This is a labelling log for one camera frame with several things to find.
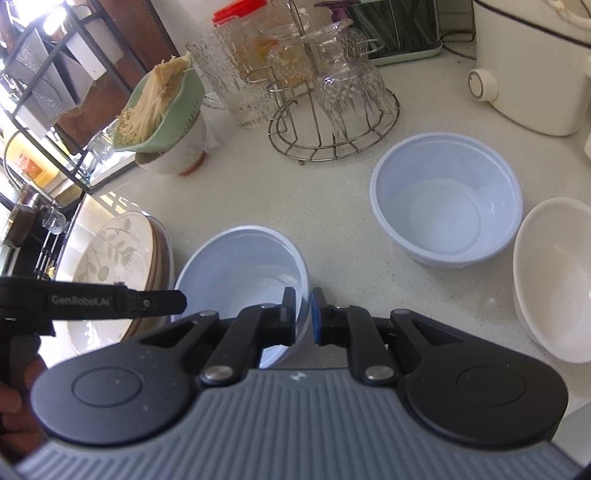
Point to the crystal goblet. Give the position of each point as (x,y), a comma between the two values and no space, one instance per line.
(54,221)

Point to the white leaf print plate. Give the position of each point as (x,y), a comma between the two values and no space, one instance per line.
(111,258)
(160,251)

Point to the cut crystal glass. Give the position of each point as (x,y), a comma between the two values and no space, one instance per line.
(351,87)

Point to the clear drinking glass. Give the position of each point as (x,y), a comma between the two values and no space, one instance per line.
(102,141)

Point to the red lid plastic jar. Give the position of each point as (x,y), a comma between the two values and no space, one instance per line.
(233,11)

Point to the hammered steel cleaver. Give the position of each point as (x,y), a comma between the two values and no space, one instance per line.
(51,92)

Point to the yellow oil bottle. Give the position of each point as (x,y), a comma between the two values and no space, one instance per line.
(27,161)

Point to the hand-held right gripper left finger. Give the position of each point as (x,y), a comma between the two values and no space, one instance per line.
(290,318)

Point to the textured glass pitcher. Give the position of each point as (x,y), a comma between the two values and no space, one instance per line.
(221,74)

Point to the white electric pot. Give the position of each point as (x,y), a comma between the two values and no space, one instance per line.
(531,69)

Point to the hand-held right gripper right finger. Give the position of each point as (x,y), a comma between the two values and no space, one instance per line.
(316,318)

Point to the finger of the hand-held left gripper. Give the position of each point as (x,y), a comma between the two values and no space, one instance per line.
(159,302)

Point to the grey cleaver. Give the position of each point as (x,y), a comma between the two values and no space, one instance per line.
(27,55)

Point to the black sink drain rack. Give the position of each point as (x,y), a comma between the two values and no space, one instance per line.
(51,258)

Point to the white footed bowl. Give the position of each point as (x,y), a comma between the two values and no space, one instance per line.
(180,157)

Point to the white tray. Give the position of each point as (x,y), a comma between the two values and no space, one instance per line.
(106,177)

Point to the black kitchen rack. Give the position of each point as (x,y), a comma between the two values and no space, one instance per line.
(69,152)

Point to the white ceramic bowl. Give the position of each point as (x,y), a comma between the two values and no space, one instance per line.
(558,277)

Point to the pale blue plastic bowl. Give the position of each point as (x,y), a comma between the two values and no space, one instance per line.
(443,207)
(240,263)

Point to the dark wooden cutting board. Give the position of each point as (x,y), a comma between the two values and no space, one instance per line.
(138,46)

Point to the dried noodles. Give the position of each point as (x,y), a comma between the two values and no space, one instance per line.
(152,106)

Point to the person's left hand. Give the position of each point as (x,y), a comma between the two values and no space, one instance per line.
(18,415)

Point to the green colander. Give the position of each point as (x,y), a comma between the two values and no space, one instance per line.
(184,115)

